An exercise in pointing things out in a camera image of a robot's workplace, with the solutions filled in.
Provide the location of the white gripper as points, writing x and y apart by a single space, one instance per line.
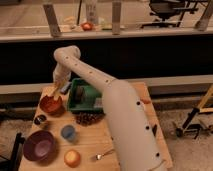
61 75

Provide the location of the yellow banana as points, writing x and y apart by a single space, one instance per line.
55 93

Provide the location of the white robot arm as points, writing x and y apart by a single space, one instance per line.
132 134

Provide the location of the red bowl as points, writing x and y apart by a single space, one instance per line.
50 105

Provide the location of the purple bowl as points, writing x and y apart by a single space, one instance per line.
38 146

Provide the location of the blue sponge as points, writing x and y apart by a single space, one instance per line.
64 89

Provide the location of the dark block in tray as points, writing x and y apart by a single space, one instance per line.
79 93

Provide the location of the green plastic tray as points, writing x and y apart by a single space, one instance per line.
85 105

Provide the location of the bunch of dark grapes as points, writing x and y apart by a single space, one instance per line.
86 119

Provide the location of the small dark can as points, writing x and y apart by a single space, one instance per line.
41 121

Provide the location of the red apple in background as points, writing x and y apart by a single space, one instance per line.
87 26

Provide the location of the blue cup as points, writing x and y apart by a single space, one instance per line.
68 133

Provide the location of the wooden table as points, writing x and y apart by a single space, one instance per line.
91 140

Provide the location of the orange fruit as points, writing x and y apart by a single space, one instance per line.
72 158

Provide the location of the orange carrot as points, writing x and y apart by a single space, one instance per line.
145 100

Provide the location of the metal spoon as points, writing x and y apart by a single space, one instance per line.
100 156

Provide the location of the black office chair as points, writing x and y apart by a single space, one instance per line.
170 13

